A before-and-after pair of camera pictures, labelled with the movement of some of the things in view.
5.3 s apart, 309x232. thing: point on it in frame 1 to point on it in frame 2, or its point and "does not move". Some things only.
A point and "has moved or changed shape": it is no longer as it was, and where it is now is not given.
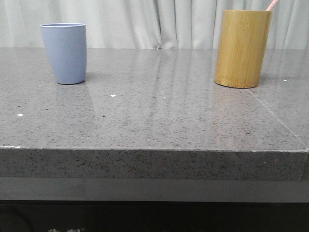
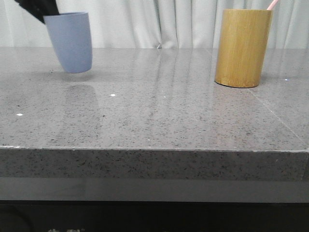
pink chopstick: (271, 5) does not move
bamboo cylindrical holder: (242, 48) does not move
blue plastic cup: (66, 44) has moved or changed shape
